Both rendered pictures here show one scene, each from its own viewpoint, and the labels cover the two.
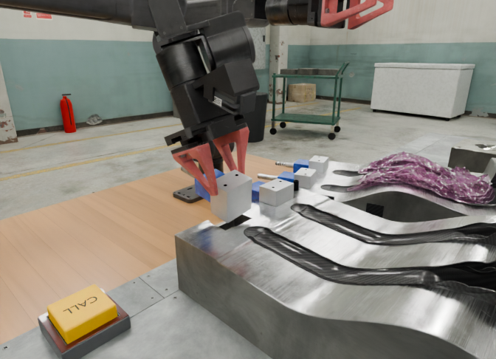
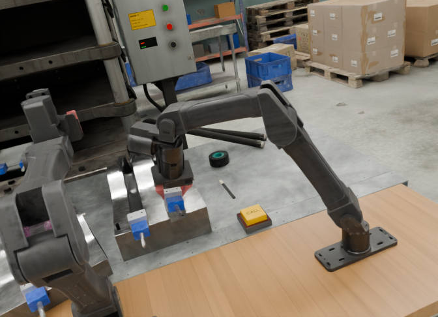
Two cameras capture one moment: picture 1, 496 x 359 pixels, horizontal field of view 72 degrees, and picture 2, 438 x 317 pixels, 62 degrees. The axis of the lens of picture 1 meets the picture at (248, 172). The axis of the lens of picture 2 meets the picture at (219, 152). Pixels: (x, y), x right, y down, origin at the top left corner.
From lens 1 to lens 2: 131 cm
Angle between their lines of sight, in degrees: 125
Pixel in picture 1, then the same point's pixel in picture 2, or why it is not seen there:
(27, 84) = not seen: outside the picture
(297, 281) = not seen: hidden behind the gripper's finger
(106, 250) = (241, 270)
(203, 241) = (197, 200)
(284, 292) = not seen: hidden behind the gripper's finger
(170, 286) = (215, 233)
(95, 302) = (247, 211)
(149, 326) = (230, 218)
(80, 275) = (257, 252)
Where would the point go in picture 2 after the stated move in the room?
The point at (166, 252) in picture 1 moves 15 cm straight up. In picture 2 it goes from (206, 259) to (195, 212)
